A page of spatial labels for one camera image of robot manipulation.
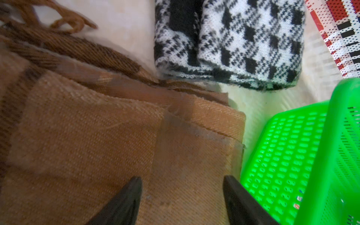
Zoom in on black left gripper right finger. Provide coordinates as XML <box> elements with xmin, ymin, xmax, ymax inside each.
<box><xmin>223</xmin><ymin>175</ymin><xmax>279</xmax><ymax>225</ymax></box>

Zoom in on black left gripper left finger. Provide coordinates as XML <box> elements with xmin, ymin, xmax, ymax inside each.
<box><xmin>87</xmin><ymin>176</ymin><xmax>142</xmax><ymax>225</ymax></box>

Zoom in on green plastic basket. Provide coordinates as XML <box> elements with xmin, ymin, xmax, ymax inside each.
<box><xmin>240</xmin><ymin>78</ymin><xmax>360</xmax><ymax>225</ymax></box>

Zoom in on brown fringed scarf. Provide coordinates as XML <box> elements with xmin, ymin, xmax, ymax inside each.
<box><xmin>1</xmin><ymin>1</ymin><xmax>246</xmax><ymax>225</ymax></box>

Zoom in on black white houndstooth scarf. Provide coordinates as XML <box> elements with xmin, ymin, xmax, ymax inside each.
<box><xmin>154</xmin><ymin>1</ymin><xmax>305</xmax><ymax>91</ymax></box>

